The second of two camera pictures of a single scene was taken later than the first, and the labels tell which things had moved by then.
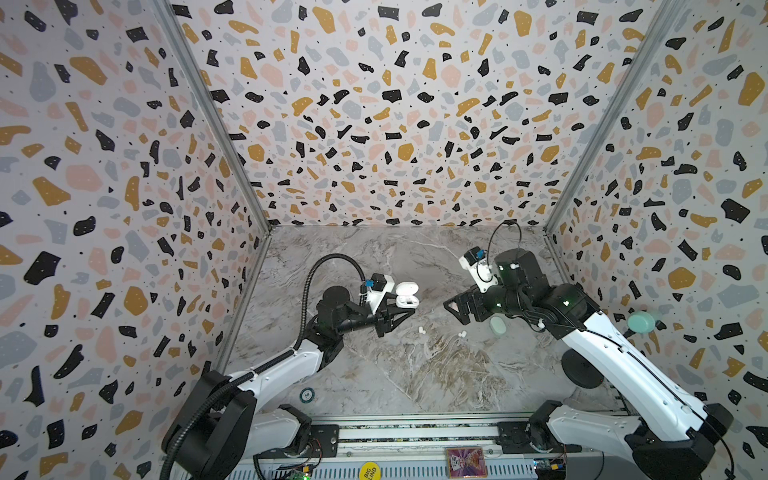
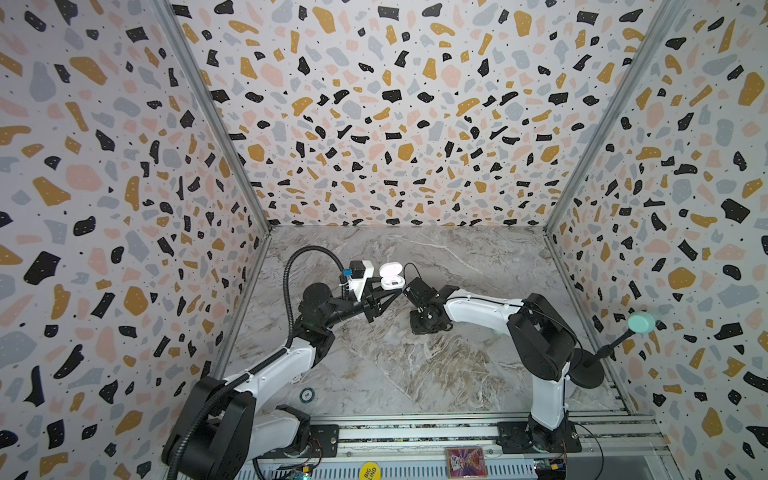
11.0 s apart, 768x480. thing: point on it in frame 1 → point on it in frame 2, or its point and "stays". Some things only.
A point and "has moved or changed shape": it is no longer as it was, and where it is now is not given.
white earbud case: x=407 y=298 has moved or changed shape
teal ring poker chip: x=307 y=395 stays
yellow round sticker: x=370 y=471 stays
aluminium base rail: x=413 y=447 stays
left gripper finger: x=390 y=318 → x=380 y=301
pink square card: x=468 y=462 stays
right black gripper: x=475 y=300 → x=417 y=294
